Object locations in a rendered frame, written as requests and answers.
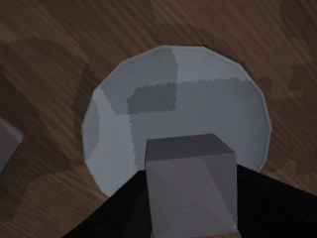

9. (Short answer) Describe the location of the grey round dish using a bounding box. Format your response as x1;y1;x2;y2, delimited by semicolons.
80;45;272;198

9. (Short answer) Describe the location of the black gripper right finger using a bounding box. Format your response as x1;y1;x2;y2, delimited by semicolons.
237;164;317;238

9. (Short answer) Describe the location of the grey cube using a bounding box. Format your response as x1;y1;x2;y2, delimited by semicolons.
144;134;238;238

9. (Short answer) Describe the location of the grey balance beam with round pans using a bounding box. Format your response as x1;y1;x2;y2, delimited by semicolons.
0;115;25;176

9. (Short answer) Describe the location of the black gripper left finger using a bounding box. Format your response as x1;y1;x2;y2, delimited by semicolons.
60;171;152;238

